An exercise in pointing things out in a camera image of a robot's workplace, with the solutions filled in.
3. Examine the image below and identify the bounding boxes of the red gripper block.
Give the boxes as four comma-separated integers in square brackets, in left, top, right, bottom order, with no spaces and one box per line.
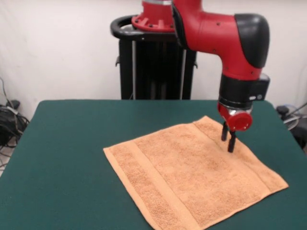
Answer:
[217,102,253,153]

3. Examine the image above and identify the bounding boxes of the grey round base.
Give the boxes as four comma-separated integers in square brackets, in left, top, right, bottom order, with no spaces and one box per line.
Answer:
[284,115,300,131]

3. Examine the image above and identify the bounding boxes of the dark green tablecloth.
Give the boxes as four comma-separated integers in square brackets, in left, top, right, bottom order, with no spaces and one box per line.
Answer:
[0,100,307,230]

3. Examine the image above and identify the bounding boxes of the black cable tangle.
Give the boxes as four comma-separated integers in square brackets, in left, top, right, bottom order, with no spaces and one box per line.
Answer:
[0,76,31,168]

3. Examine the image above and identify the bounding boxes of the tan terry towel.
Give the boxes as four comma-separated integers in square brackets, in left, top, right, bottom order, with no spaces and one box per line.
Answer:
[103,115,289,230]

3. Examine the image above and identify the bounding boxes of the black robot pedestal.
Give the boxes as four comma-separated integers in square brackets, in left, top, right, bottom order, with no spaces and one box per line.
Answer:
[110,14,200,101]

